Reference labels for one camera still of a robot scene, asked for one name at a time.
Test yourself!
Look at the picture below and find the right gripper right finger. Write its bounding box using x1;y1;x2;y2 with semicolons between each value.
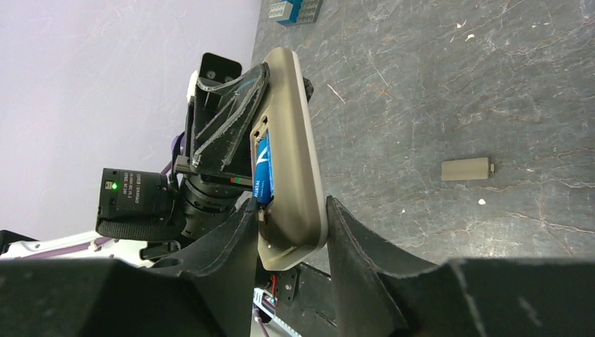
326;197;594;336

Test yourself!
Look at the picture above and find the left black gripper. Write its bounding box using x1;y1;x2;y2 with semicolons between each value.
175;62;314;189

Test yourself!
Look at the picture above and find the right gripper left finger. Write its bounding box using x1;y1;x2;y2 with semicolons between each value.
1;199;258;336

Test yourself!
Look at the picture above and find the beige remote control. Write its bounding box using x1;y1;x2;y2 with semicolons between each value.
250;47;328;271

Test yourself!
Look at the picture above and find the blue battery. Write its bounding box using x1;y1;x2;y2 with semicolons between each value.
253;132;274;207

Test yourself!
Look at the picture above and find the beige battery cover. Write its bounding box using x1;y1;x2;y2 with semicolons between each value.
441;157;495;181

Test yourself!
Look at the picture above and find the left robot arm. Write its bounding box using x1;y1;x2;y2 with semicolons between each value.
1;73;274;265

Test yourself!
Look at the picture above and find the grey lego brick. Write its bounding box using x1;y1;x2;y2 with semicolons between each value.
268;1;294;21

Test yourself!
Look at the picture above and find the blue lego brick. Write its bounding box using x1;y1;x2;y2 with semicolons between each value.
275;0;303;26

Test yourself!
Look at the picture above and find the white cable duct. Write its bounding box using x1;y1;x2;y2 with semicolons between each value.
253;288;302;337

